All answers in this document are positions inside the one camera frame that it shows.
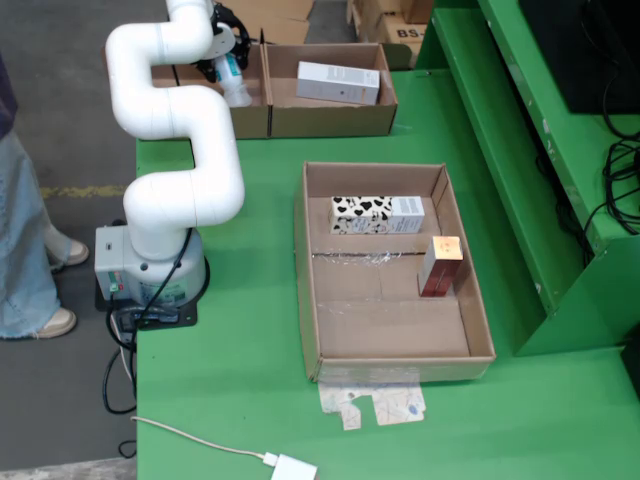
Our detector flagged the flattened patterned carton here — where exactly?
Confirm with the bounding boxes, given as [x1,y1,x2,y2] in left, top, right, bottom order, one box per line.
[317,382,430,432]

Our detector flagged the small carton with metallic top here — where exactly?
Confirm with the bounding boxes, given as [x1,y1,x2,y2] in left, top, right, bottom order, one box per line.
[417,235,464,299]

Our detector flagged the person in purple shirt, jeans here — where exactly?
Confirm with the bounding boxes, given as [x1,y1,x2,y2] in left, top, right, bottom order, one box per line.
[0,49,92,342]

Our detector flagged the long black cable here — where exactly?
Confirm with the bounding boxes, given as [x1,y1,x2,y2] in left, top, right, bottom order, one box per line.
[110,63,195,346]

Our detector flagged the black looped power cables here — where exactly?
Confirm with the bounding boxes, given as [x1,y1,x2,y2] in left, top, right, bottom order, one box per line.
[101,319,140,461]

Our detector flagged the large cardboard tray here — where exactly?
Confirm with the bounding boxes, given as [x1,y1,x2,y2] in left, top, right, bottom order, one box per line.
[292,160,498,385]

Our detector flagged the cow print carton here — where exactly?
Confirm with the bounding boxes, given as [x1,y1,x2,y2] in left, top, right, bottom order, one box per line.
[327,195,427,237]

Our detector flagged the white cable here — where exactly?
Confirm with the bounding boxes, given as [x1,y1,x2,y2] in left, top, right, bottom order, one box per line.
[129,414,275,465]

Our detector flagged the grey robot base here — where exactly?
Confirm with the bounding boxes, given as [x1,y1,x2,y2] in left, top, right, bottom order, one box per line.
[93,224,212,307]

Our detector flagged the flat cardboard sheet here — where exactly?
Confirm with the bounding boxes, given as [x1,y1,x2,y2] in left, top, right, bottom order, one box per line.
[219,0,316,46]

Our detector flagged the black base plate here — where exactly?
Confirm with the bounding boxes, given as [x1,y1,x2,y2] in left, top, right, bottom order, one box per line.
[94,287,200,332]

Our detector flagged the plain cardboard box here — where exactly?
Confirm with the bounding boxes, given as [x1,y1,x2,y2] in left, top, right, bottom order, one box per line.
[347,0,387,45]
[401,0,437,25]

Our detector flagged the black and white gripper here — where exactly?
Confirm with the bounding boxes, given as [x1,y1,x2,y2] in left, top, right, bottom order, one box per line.
[198,2,252,85]

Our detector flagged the beige shoe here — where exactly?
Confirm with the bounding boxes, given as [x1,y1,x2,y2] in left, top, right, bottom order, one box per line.
[49,239,92,270]
[22,307,79,341]

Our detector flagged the white carton with orange stripe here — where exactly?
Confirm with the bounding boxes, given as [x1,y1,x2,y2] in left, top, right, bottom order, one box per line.
[295,60,382,108]

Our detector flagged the black cable bundle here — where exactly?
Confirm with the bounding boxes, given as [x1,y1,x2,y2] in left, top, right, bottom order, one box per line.
[533,0,640,269]

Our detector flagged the cardboard box printed BS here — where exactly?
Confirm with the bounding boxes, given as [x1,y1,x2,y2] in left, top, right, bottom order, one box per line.
[378,10,430,46]

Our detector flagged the white teal spray bottle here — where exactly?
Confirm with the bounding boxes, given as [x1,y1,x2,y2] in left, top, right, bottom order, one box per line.
[215,51,255,109]

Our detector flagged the green metal shelf unit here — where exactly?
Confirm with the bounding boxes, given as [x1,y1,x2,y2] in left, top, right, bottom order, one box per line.
[413,0,640,359]

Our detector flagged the white power adapter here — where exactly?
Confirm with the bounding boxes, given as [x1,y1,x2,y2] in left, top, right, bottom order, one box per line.
[269,451,320,480]

